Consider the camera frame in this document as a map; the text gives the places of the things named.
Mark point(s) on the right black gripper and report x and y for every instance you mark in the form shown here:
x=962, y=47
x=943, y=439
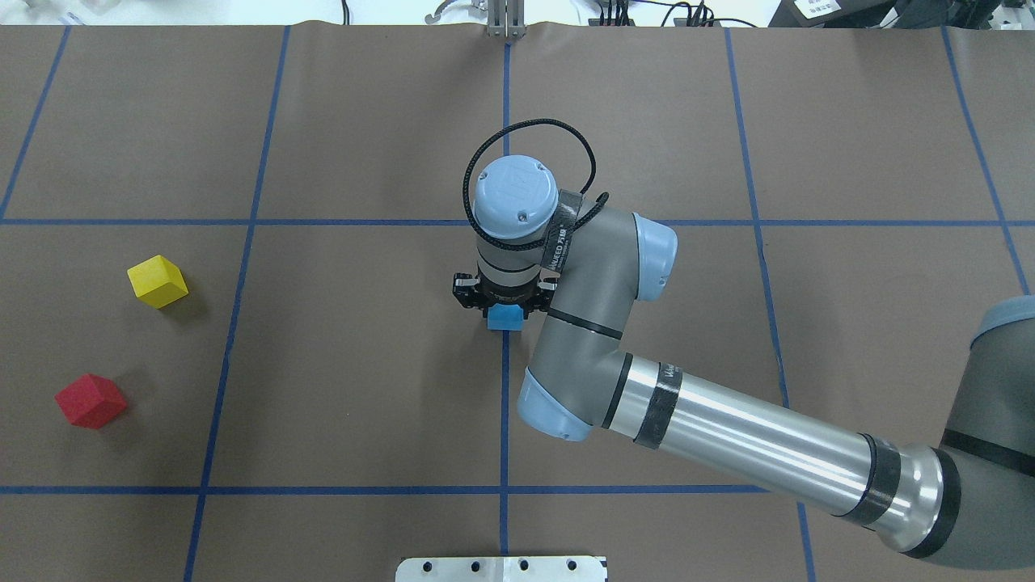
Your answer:
x=464, y=292

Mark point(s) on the blue cube block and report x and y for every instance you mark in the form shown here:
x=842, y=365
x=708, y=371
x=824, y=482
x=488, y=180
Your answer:
x=502, y=317

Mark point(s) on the yellow cube block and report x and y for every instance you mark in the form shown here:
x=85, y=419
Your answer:
x=157, y=282

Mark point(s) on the red cube block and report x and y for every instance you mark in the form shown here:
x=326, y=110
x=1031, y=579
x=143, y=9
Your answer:
x=91, y=401

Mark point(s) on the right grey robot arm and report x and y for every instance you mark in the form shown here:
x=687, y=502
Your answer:
x=966, y=503

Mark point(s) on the aluminium frame post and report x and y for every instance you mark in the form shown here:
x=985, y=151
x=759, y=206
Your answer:
x=506, y=19

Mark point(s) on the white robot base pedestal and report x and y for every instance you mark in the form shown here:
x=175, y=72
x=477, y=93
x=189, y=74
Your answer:
x=504, y=568

